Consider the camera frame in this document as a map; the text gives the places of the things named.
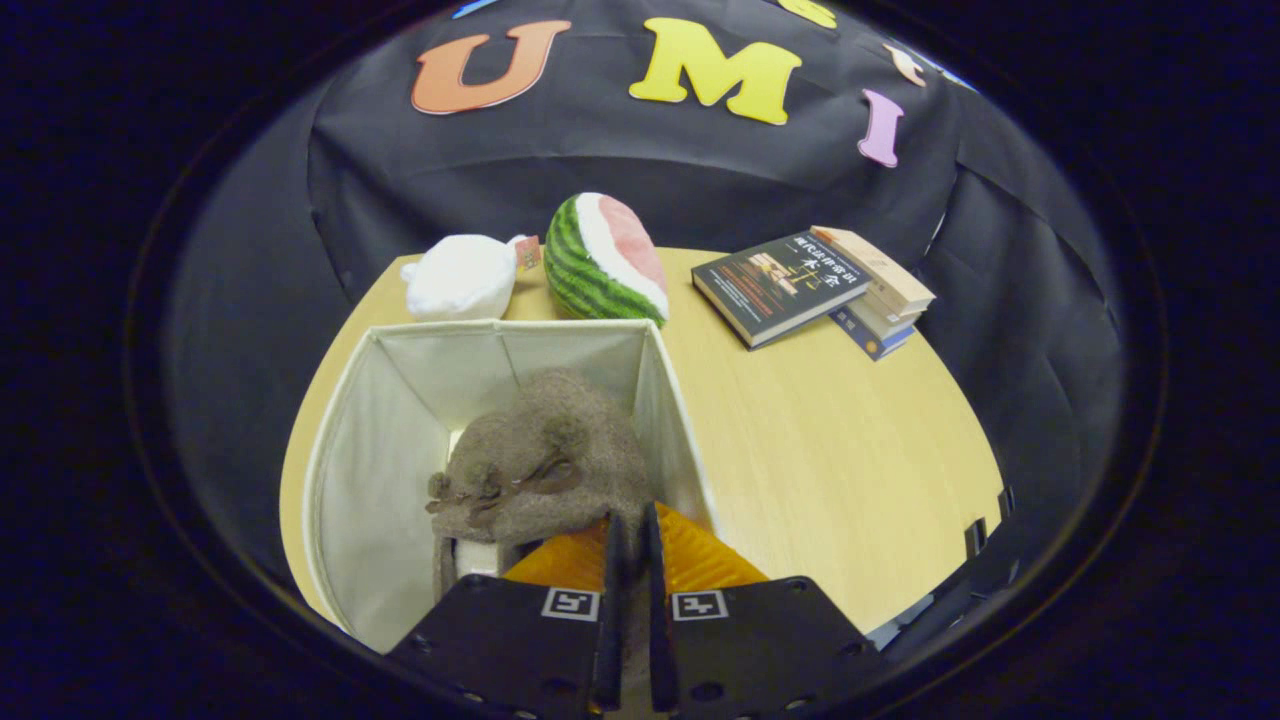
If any watermelon slice plush toy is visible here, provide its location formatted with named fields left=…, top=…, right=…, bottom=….
left=545, top=192, right=671, bottom=327

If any black cover book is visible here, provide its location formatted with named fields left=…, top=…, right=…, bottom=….
left=692, top=230, right=873, bottom=351

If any tan cover book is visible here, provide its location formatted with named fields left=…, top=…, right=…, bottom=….
left=810, top=225, right=936, bottom=341

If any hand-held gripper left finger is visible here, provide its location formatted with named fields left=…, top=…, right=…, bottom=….
left=385, top=513, right=626, bottom=720

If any white plush toy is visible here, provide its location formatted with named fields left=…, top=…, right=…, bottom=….
left=402, top=233, right=543, bottom=321

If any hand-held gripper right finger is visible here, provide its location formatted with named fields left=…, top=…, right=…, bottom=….
left=642, top=503, right=883, bottom=720

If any brown fuzzy slipper shoe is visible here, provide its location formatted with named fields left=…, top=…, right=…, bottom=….
left=500, top=368, right=656, bottom=546
left=428, top=415, right=561, bottom=601

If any cream fabric storage box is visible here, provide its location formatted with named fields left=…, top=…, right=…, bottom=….
left=300, top=318, right=716, bottom=656

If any blue cover book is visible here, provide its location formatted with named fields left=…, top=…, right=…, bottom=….
left=830, top=305, right=916, bottom=361

